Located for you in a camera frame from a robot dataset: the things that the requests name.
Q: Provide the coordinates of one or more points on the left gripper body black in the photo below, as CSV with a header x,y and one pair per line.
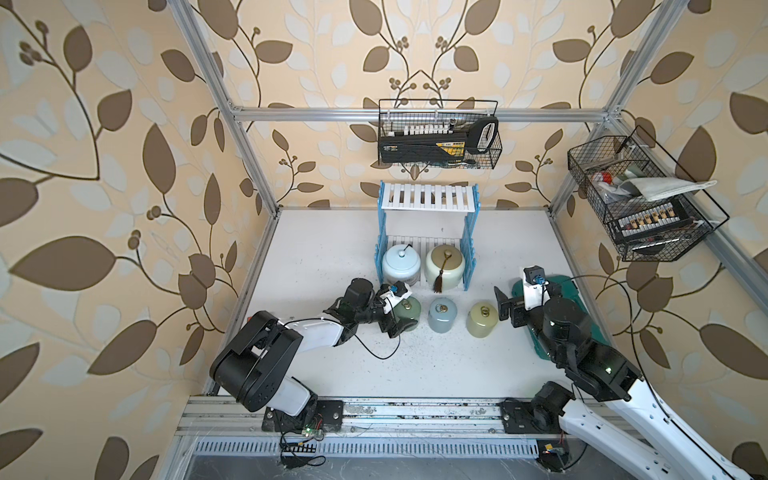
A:
x,y
376,315

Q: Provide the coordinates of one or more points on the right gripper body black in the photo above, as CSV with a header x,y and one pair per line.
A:
x,y
520,316

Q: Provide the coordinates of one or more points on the green tea canister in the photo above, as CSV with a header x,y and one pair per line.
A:
x,y
408,310

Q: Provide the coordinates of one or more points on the yellow-green tea canister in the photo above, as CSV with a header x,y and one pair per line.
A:
x,y
482,319

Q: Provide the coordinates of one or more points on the blue tea canister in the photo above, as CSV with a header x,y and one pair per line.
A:
x,y
442,314

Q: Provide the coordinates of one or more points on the blue white wooden shelf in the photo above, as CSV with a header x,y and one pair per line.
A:
x,y
425,216

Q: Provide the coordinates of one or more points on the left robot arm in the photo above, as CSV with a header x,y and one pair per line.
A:
x,y
253,367

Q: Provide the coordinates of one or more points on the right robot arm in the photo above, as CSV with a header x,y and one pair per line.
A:
x,y
610,405

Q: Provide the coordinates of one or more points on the white-blue ceramic jar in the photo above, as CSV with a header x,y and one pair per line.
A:
x,y
401,262

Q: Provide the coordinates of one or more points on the cream jar with tassel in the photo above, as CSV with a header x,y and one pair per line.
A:
x,y
443,268

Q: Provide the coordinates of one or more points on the paint tube set box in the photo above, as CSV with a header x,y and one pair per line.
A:
x,y
652,221

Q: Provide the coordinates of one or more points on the white folded paper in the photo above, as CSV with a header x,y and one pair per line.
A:
x,y
659,188

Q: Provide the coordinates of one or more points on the black yellow tool box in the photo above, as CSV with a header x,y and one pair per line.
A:
x,y
411,150

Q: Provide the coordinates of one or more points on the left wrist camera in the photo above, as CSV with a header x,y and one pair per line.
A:
x,y
393,294

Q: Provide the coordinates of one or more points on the black wire basket right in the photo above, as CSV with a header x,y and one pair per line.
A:
x,y
600,165

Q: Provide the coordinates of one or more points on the black wire basket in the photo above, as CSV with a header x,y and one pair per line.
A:
x,y
600,165
471,120

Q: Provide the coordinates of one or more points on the black wire basket back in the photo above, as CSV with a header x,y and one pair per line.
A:
x,y
471,120

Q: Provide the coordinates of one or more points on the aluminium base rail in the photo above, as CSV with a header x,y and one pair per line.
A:
x,y
365,417

